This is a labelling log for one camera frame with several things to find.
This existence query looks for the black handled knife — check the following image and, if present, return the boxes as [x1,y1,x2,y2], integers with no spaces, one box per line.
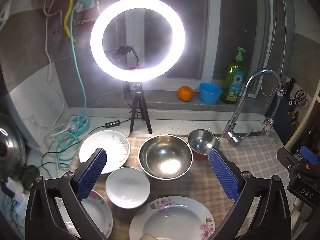
[284,78,296,98]

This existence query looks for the white cable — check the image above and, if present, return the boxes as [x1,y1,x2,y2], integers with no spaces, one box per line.
[44,0,75,140]

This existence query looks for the red steel bowl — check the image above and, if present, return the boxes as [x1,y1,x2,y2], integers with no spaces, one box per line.
[187,129,220,161]

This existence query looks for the black tripod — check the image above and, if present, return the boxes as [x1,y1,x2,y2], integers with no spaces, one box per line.
[129,81,153,134]

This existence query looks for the black cable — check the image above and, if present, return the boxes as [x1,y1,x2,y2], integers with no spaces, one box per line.
[41,126,108,170]

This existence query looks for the black scissors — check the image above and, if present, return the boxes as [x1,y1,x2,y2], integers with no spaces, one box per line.
[291,89,307,107]

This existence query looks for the yellow hose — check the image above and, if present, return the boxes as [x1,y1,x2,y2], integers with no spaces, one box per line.
[64,0,75,37]

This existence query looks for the orange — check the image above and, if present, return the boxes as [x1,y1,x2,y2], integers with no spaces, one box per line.
[178,86,194,102]

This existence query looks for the white power adapter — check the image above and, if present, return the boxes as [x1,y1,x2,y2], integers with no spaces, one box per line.
[5,177,25,200]

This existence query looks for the blue plastic cup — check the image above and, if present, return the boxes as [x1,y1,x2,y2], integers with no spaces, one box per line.
[199,82,222,105]

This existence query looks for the dark knife holder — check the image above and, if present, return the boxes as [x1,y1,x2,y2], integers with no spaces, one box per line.
[265,90,313,140]

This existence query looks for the glass pot lid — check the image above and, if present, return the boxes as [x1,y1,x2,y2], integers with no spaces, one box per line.
[0,112,27,180]

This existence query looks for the large steel bowl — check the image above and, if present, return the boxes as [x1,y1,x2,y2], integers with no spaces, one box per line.
[139,134,193,180]

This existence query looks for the white ring light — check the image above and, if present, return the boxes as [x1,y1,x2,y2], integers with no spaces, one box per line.
[90,0,186,82]

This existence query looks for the black phone holder clamp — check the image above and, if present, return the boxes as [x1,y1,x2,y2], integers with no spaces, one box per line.
[112,45,140,69]

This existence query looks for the white plate leaf print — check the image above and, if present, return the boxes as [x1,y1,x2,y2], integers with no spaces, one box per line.
[79,130,131,174]

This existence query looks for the teal cable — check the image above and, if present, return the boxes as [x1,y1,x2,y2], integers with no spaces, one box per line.
[56,4,87,170]

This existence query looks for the teal plug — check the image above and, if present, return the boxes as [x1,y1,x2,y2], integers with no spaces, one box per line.
[77,0,92,12]

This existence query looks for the white ceramic bowl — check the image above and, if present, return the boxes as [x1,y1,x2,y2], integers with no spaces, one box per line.
[105,166,151,209]

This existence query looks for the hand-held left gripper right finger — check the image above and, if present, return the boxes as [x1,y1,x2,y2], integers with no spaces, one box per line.
[208,148,293,240]

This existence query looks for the green dish soap bottle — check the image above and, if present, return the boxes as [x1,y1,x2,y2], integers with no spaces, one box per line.
[221,47,247,104]

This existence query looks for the dark green round object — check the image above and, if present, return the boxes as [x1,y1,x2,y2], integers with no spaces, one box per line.
[20,164,38,188]

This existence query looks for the checked cloth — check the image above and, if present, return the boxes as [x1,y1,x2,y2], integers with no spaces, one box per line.
[67,130,308,240]

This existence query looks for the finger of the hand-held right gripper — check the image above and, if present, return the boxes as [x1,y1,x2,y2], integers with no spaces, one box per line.
[276,147,304,174]
[300,146,318,164]

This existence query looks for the round teal power strip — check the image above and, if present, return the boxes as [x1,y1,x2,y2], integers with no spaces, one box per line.
[70,115,91,137]

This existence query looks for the chrome faucet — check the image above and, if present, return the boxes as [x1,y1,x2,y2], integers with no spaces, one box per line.
[222,68,284,147]

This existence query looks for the window frame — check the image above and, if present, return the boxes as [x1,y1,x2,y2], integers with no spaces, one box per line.
[122,0,283,98]

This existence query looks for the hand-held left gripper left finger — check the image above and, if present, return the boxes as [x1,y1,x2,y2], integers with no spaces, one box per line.
[25,148,108,240]

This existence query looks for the white floral plate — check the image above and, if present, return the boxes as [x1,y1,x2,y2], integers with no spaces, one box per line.
[56,189,113,240]
[129,196,216,240]

